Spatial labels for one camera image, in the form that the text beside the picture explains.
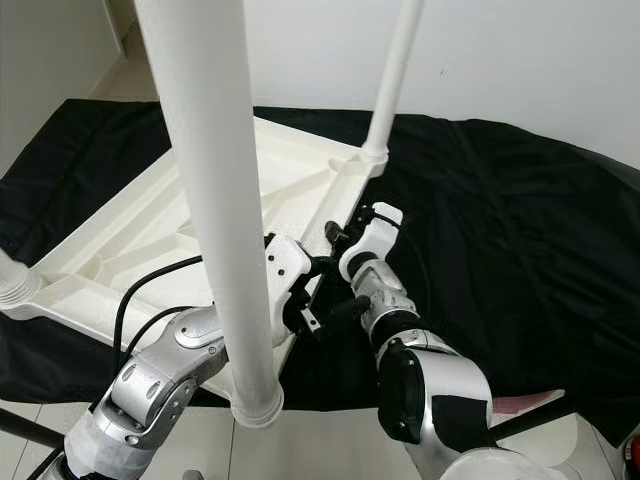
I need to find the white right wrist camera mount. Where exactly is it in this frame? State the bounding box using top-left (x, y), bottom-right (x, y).
top-left (338, 202), bottom-right (404, 281)

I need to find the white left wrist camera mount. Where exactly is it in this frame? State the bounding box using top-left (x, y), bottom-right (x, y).
top-left (263, 233), bottom-right (313, 311)

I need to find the red object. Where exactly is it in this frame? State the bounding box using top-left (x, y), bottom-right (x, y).
top-left (624, 425), bottom-right (640, 473)

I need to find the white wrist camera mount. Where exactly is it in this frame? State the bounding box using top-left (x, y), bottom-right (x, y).
top-left (263, 233), bottom-right (313, 311)
top-left (338, 202), bottom-right (404, 281)

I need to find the black metal table leg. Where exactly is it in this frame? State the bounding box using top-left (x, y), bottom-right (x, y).
top-left (492, 405), bottom-right (566, 446)
top-left (0, 405), bottom-right (66, 446)

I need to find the black tablecloth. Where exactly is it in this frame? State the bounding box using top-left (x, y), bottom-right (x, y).
top-left (0, 98), bottom-right (640, 441)

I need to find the white plastic children table top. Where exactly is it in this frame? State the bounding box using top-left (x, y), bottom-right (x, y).
top-left (5, 115), bottom-right (391, 431)

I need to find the pink plastic object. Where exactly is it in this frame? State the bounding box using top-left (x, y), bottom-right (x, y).
top-left (490, 390), bottom-right (566, 416)

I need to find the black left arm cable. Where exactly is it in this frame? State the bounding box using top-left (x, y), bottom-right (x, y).
top-left (112, 255), bottom-right (206, 353)

